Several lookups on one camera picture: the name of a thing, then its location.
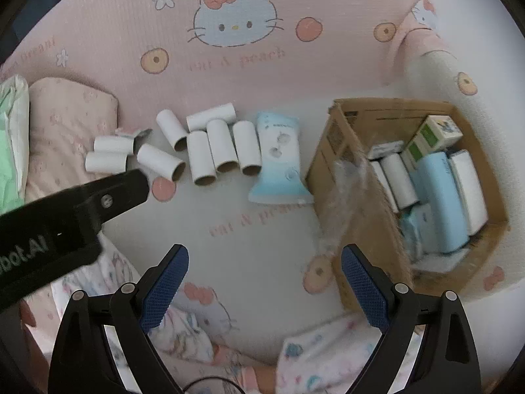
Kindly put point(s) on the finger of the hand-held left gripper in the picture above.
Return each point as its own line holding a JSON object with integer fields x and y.
{"x": 110, "y": 199}

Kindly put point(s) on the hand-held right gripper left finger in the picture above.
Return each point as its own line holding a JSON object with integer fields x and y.
{"x": 164, "y": 291}

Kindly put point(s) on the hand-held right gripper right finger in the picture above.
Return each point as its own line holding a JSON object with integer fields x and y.
{"x": 363, "y": 287}

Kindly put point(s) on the pile of white paper tubes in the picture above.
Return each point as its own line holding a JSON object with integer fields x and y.
{"x": 222, "y": 143}

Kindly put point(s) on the brown cardboard box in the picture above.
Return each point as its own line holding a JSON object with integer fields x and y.
{"x": 340, "y": 164}

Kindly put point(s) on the light blue tissue packet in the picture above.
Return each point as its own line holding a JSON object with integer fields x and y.
{"x": 279, "y": 160}
{"x": 414, "y": 227}

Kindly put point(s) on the pink flowered pillow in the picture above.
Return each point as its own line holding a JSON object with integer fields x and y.
{"x": 65, "y": 131}

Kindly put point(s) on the white cardboard tube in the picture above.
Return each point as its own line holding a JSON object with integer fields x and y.
{"x": 383, "y": 191}
{"x": 398, "y": 184}

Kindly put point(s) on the pale green white cloth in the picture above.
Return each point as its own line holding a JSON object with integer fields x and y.
{"x": 12, "y": 139}

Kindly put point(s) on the light blue soft pack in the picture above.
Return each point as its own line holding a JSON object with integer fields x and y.
{"x": 441, "y": 201}

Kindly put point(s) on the green white carton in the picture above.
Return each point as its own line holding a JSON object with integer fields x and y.
{"x": 410, "y": 160}
{"x": 437, "y": 135}

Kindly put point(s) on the white spiral notebook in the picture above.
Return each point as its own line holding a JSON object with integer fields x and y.
{"x": 467, "y": 191}

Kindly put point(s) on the pink white printed blanket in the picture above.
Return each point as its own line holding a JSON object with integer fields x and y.
{"x": 123, "y": 28}

